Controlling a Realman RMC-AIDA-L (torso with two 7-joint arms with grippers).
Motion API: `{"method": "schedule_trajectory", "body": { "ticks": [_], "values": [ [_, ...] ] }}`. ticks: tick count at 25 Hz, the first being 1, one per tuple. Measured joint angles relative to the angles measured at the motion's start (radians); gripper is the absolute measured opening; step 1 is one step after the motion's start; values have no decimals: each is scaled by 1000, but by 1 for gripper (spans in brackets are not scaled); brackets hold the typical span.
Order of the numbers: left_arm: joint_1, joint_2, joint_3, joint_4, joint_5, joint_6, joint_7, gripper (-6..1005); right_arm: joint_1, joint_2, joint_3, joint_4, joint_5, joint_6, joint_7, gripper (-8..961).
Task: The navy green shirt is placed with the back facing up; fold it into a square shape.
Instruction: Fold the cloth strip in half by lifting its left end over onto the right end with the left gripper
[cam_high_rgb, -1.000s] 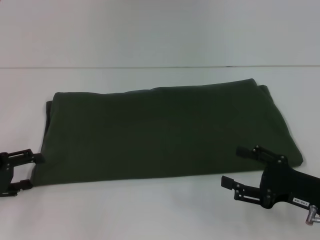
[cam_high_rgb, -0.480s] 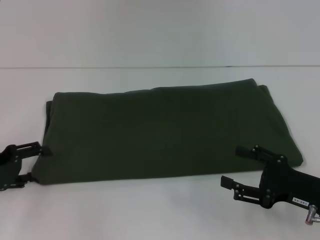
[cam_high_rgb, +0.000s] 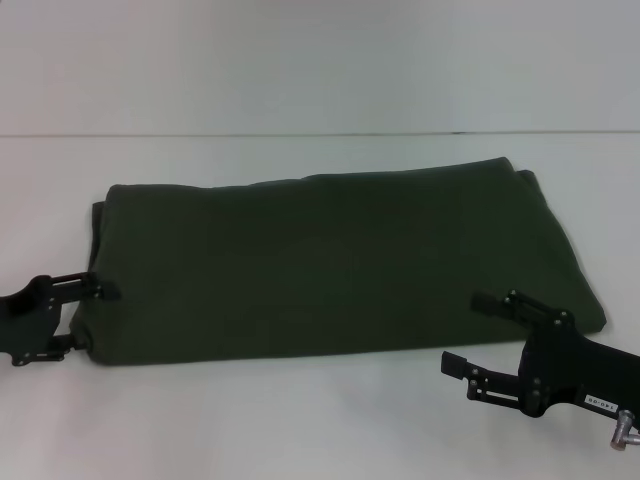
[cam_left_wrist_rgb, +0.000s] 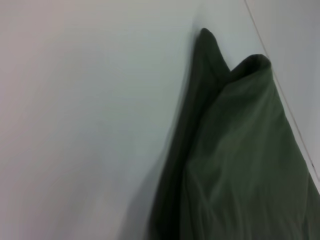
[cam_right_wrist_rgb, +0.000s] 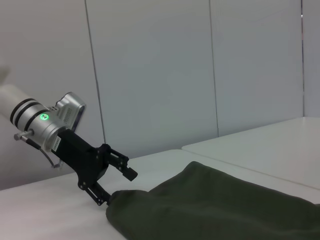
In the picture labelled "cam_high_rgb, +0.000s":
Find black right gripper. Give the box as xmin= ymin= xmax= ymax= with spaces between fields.
xmin=440 ymin=288 xmax=640 ymax=419

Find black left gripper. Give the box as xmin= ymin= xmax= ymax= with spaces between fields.
xmin=0 ymin=271 xmax=123 ymax=369

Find dark green t-shirt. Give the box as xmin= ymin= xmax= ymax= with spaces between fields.
xmin=69 ymin=157 xmax=612 ymax=366

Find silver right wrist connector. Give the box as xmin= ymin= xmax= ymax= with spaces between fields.
xmin=608 ymin=408 xmax=640 ymax=447

